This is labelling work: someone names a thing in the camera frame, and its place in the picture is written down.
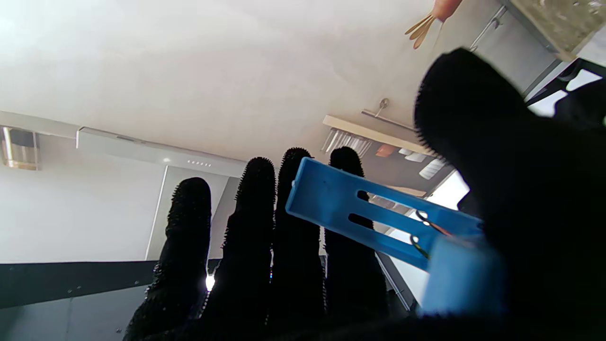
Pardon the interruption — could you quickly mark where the blue plastic bag clip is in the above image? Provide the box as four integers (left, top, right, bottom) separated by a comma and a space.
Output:
285, 157, 509, 317

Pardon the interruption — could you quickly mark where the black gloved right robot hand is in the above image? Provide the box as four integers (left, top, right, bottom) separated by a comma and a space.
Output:
123, 47, 606, 341

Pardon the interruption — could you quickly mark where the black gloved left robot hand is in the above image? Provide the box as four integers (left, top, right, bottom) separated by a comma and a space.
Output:
554, 78, 606, 131

